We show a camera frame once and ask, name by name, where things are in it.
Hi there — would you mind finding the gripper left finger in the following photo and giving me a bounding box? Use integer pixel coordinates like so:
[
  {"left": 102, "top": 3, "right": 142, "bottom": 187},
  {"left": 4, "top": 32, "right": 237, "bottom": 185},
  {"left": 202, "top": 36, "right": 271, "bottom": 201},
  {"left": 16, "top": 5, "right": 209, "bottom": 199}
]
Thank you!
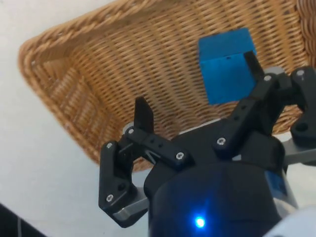
[{"left": 98, "top": 96, "right": 193, "bottom": 228}]

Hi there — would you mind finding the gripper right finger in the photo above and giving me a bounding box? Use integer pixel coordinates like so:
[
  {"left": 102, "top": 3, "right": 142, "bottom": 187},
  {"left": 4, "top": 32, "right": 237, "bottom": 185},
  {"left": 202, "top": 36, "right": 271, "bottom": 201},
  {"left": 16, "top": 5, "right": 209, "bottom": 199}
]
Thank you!
[{"left": 211, "top": 50, "right": 316, "bottom": 159}]

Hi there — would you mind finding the blue cube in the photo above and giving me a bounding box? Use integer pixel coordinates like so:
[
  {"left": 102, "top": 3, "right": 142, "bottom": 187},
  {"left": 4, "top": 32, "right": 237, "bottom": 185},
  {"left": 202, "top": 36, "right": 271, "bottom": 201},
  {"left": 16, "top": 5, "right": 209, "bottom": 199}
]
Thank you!
[{"left": 198, "top": 28, "right": 257, "bottom": 105}]

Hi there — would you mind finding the wicker basket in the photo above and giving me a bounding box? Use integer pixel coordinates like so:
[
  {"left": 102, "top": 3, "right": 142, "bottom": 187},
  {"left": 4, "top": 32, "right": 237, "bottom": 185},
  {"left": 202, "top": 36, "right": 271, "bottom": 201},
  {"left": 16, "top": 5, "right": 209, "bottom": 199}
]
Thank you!
[{"left": 17, "top": 0, "right": 312, "bottom": 172}]

